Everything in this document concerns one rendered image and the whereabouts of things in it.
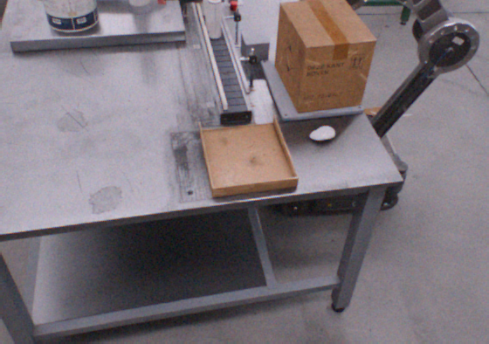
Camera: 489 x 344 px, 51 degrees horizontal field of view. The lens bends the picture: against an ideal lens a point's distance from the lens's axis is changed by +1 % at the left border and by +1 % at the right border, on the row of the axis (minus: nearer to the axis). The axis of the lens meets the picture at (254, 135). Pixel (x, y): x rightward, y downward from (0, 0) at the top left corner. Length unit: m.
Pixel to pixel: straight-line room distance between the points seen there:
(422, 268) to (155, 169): 1.40
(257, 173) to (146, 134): 0.40
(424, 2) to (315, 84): 0.61
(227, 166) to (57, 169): 0.51
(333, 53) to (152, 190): 0.71
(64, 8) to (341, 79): 1.10
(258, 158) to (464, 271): 1.29
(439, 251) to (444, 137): 0.85
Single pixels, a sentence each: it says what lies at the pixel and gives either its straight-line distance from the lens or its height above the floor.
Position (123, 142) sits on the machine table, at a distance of 1.72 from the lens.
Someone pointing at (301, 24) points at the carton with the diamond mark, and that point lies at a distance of 1.75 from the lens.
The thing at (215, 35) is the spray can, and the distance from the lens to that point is 2.09.
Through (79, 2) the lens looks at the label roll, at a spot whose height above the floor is 1.00.
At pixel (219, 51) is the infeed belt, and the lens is 2.03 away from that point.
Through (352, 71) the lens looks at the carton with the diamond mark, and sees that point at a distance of 1.76.
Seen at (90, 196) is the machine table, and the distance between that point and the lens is 1.57.
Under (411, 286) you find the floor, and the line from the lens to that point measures 2.47.
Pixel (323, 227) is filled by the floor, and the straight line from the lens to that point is 2.55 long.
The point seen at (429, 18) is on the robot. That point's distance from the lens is 2.17.
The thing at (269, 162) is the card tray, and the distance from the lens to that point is 1.62.
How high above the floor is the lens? 1.98
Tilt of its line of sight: 42 degrees down
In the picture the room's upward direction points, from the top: 4 degrees clockwise
